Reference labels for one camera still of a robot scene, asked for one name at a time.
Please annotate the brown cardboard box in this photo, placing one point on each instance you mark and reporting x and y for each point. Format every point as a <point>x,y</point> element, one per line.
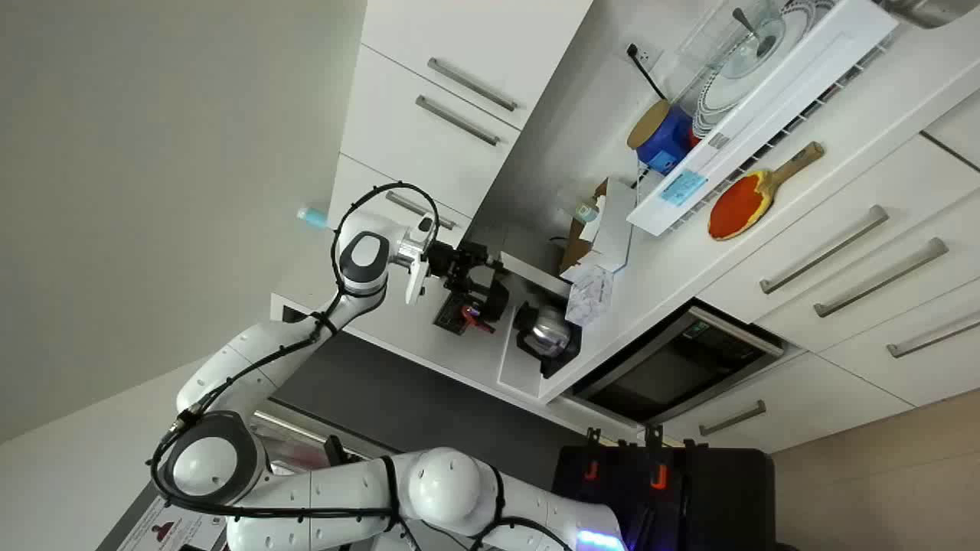
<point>575,238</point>

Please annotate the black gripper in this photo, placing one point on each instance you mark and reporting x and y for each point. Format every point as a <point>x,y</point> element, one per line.
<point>454,271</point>

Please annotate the steel kitchen sink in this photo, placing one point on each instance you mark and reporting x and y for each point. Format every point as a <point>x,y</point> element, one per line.
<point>935,6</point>

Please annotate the white drawer front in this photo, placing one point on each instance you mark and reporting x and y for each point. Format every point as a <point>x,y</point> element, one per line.
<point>876,188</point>
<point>920,291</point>
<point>920,371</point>

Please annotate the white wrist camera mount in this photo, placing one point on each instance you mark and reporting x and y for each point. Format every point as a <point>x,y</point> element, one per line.
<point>417,266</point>

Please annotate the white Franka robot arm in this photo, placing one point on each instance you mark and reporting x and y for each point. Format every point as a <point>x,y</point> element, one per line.
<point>255,361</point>

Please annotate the black case orange latches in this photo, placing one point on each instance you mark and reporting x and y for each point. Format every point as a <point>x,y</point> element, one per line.
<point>705,500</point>

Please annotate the white dish rack tray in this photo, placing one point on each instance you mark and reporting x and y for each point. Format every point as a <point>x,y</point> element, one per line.
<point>751,125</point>

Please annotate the blue plastic container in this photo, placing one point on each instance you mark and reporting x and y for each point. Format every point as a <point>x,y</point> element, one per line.
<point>666,142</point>

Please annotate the stacked white plates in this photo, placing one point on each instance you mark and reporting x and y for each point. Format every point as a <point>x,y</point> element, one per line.
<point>751,64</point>

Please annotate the white sheet red symbols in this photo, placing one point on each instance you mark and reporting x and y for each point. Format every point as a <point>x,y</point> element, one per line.
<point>168,531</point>

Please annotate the red table tennis paddle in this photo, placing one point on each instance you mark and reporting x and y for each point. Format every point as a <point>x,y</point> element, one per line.
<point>737,208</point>

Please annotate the small teal object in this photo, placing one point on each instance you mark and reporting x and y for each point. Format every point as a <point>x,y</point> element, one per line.
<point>312,216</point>

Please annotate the built-in black oven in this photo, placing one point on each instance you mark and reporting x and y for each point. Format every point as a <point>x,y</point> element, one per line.
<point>674,367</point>

